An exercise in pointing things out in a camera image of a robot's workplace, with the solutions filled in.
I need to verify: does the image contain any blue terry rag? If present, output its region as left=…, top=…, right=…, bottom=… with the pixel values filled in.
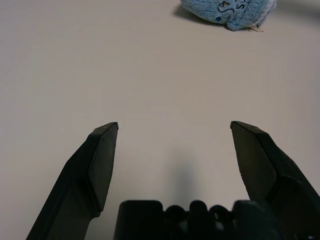
left=178, top=0, right=277, bottom=33

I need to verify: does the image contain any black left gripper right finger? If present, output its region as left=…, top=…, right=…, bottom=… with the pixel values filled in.
left=229, top=120, right=320, bottom=240

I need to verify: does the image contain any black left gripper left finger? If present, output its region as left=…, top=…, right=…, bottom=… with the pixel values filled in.
left=24, top=121, right=120, bottom=240

